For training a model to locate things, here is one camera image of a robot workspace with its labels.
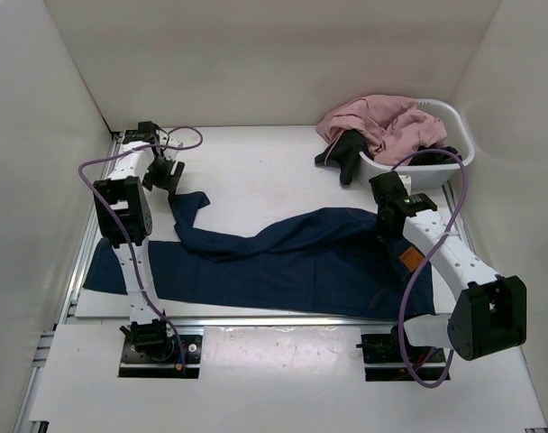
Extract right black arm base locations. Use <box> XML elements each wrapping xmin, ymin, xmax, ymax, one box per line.
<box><xmin>356</xmin><ymin>327</ymin><xmax>446</xmax><ymax>382</ymax></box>

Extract left aluminium frame rail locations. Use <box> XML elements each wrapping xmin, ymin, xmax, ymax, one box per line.
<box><xmin>5</xmin><ymin>132</ymin><xmax>115</xmax><ymax>432</ymax></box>

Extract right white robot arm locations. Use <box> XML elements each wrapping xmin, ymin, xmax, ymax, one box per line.
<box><xmin>370</xmin><ymin>171</ymin><xmax>527</xmax><ymax>361</ymax></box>

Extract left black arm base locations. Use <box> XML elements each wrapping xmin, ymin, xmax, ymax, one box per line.
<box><xmin>118</xmin><ymin>323</ymin><xmax>204</xmax><ymax>379</ymax></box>

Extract white plastic laundry basket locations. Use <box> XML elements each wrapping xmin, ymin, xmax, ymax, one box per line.
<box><xmin>354</xmin><ymin>98</ymin><xmax>475</xmax><ymax>190</ymax></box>

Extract navy blue denim trousers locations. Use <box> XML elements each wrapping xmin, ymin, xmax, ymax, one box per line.
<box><xmin>83</xmin><ymin>189</ymin><xmax>435</xmax><ymax>319</ymax></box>

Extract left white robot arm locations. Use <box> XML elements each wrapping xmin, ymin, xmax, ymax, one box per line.
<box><xmin>92</xmin><ymin>121</ymin><xmax>185</xmax><ymax>362</ymax></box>

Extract white front panel board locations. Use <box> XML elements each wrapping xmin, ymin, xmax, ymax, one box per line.
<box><xmin>30</xmin><ymin>325</ymin><xmax>546</xmax><ymax>432</ymax></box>

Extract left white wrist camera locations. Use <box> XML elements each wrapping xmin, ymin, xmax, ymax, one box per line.
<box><xmin>152</xmin><ymin>136</ymin><xmax>185</xmax><ymax>160</ymax></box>

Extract black garment with pink stripe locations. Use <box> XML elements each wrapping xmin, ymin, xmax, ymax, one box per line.
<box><xmin>314</xmin><ymin>130</ymin><xmax>367</xmax><ymax>187</ymax></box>

